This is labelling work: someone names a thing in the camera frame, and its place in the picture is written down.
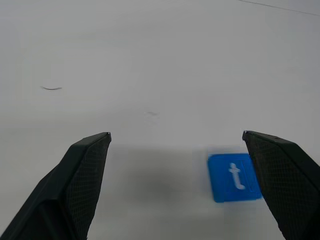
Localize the blue letter t tile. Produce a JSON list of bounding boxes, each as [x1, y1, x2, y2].
[[206, 152, 264, 204]]

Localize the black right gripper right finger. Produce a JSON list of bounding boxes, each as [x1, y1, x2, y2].
[[242, 130, 320, 240]]

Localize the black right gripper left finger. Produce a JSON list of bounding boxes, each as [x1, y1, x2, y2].
[[0, 131, 113, 240]]

